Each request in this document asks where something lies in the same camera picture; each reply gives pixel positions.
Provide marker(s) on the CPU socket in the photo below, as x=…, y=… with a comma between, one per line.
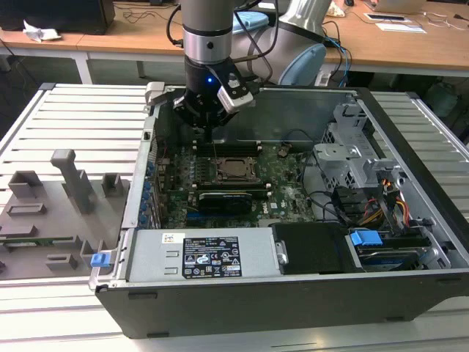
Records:
x=238, y=182

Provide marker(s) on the blue expansion slot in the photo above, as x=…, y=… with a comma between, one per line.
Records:
x=193, y=218

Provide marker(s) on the white power adapter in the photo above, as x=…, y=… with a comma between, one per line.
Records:
x=323, y=78

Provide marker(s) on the flat tablet device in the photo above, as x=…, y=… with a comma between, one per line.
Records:
x=384, y=17

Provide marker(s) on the black graphics card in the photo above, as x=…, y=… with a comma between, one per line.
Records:
x=225, y=203

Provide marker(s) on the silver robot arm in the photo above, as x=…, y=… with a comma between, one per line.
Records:
x=207, y=22

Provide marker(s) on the metal locking lever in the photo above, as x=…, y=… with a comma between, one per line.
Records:
x=216, y=152

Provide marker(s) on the silver CPU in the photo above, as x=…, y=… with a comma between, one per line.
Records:
x=238, y=170

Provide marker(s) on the silver coin battery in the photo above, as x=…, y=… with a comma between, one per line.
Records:
x=284, y=150

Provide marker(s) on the blue plastic latch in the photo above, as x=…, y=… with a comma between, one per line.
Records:
x=99, y=259

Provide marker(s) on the grey plastic case latch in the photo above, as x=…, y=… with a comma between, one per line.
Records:
x=154, y=91

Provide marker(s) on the large white wrist camera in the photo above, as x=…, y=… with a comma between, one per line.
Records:
x=234, y=100

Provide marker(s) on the green motherboard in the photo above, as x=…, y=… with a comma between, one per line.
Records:
x=289, y=198

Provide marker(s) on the hard disk in blue carrier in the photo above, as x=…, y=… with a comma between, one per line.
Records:
x=364, y=242

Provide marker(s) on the green bag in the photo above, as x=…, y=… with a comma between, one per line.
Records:
x=443, y=99

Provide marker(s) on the wooden desk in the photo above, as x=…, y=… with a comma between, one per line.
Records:
x=146, y=36

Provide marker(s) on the green RAM stick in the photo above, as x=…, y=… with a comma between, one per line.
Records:
x=55, y=240

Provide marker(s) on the small white wrist camera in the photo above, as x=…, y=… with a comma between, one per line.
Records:
x=233, y=81

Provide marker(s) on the black computer box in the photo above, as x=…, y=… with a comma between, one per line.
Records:
x=55, y=14

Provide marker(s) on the grey parts rack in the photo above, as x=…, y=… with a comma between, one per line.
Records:
x=55, y=227

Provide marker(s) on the grey power supply unit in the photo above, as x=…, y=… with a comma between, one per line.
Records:
x=154, y=256

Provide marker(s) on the black PC case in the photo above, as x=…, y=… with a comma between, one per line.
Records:
x=256, y=311

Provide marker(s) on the metal drive cage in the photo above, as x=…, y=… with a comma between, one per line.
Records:
x=340, y=154

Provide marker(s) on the black plastic shroud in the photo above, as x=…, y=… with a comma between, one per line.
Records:
x=315, y=249

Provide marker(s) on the crumpled white paper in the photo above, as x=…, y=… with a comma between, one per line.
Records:
x=40, y=33

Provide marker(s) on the white paper sheet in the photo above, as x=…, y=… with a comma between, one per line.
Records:
x=401, y=27

